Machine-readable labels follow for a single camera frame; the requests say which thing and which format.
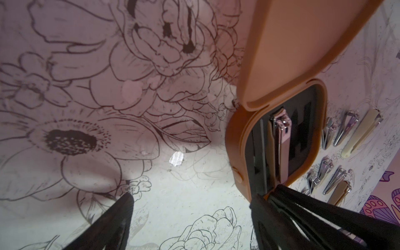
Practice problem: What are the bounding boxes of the grey nail clipper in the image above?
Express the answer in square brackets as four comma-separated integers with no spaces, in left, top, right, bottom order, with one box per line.
[306,171,318,195]

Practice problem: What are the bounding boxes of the small silver nail clipper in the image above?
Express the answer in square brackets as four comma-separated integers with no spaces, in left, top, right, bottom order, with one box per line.
[321,117,337,150]

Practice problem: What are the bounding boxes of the large brown nail clipper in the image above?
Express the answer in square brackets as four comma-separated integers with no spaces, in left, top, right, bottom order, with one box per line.
[267,108,292,186]

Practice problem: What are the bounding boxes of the tan brown clipper case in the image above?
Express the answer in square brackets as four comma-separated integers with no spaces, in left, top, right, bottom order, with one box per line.
[225,1,381,201]

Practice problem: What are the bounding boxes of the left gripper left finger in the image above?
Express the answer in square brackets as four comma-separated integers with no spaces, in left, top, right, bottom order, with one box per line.
[65,193,134,250]

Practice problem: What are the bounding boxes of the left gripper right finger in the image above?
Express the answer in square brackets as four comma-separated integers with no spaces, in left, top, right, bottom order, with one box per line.
[250,196,313,250]

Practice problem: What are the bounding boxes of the long brown nail clipper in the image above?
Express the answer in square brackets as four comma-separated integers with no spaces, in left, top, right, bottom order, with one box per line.
[327,180,352,206]

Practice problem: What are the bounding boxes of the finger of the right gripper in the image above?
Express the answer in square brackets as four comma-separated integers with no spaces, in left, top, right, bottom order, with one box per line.
[268,185,400,250]

